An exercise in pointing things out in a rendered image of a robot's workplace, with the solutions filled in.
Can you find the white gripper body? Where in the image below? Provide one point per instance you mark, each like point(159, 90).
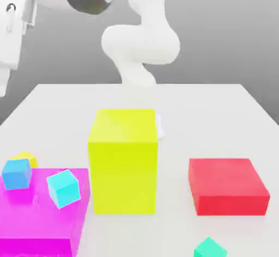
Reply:
point(11, 37)

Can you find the small yellow cube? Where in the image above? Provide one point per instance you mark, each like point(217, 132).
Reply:
point(32, 160)

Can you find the small cyan cube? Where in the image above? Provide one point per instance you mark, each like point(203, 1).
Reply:
point(63, 188)

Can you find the small green cube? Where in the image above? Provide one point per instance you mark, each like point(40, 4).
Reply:
point(209, 249)

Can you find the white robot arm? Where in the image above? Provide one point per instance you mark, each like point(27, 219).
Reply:
point(150, 43)

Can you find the large red box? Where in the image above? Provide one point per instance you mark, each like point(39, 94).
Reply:
point(226, 185)

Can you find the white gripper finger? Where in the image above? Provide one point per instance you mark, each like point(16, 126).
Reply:
point(3, 80)

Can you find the large magenta box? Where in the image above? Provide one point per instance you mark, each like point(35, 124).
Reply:
point(32, 222)

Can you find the large yellow box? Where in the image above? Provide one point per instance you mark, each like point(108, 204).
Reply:
point(123, 174)

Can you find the small blue cube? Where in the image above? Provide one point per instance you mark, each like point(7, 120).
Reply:
point(16, 175)

